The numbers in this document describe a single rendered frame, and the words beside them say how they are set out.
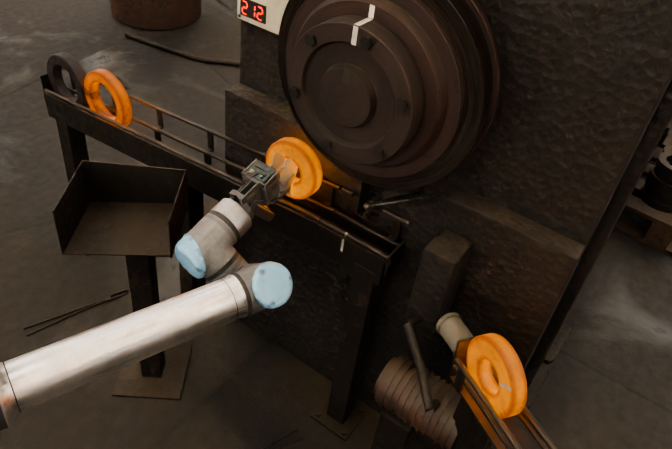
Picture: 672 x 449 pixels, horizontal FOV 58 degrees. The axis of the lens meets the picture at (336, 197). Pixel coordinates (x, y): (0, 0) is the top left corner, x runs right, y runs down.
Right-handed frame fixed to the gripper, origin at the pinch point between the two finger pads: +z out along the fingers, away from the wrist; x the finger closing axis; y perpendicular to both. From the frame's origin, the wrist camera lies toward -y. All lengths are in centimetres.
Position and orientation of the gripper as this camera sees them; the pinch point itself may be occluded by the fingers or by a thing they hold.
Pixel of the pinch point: (293, 162)
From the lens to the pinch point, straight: 148.6
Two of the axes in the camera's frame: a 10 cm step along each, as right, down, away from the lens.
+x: -8.1, -4.3, 4.0
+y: -0.5, -6.2, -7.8
